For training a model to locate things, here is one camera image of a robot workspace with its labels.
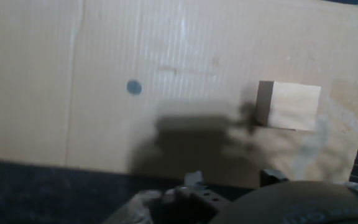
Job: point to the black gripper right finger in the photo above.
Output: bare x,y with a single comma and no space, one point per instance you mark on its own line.
270,177

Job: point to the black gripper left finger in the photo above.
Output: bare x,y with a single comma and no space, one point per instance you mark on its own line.
197,203

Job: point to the pale wooden cube block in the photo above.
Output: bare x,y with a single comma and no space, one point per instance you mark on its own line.
294,105

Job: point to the dark round target mark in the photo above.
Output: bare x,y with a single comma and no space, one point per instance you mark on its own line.
134,87

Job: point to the brown cardboard sheet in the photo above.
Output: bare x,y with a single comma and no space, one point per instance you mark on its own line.
104,62

